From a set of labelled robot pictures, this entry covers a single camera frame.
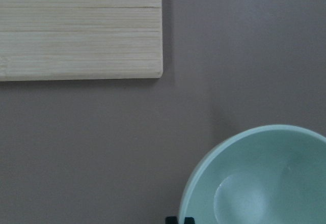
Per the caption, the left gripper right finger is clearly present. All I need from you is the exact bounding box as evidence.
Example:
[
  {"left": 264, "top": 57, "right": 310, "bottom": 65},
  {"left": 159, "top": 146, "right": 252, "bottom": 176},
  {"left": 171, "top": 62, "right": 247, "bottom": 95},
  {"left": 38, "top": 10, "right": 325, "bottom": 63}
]
[{"left": 184, "top": 217, "right": 195, "bottom": 224}]

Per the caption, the bamboo cutting board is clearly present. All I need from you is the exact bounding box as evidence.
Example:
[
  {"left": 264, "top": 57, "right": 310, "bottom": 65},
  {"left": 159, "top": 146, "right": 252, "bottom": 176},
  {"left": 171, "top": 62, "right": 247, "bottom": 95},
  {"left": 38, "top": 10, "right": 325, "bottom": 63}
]
[{"left": 1, "top": 0, "right": 163, "bottom": 81}]

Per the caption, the green bowl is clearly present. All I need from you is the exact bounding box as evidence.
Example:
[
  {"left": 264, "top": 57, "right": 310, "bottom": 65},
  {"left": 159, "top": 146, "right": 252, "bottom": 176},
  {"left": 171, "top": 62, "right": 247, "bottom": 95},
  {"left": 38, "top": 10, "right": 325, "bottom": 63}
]
[{"left": 178, "top": 125, "right": 325, "bottom": 223}]

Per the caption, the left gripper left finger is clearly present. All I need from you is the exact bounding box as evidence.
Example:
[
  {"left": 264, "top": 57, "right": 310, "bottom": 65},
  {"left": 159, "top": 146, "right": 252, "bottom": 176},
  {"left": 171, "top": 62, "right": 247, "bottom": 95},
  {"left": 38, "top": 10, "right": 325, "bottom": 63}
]
[{"left": 165, "top": 216, "right": 177, "bottom": 224}]

